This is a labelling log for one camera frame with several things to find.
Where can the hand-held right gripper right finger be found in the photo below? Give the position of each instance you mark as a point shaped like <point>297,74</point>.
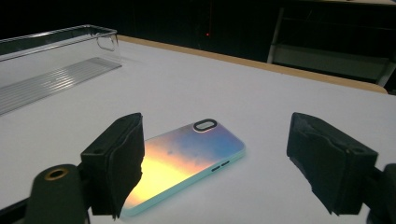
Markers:
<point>333,161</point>

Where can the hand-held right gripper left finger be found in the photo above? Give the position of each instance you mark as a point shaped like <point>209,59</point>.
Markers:
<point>112,161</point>

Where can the iridescent phone case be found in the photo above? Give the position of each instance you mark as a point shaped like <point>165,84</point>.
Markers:
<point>193,149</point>

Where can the clear plastic storage tray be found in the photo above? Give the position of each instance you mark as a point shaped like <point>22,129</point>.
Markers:
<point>46,81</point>

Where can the white metal stand frame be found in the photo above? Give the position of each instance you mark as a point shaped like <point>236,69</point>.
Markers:
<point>327,57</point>

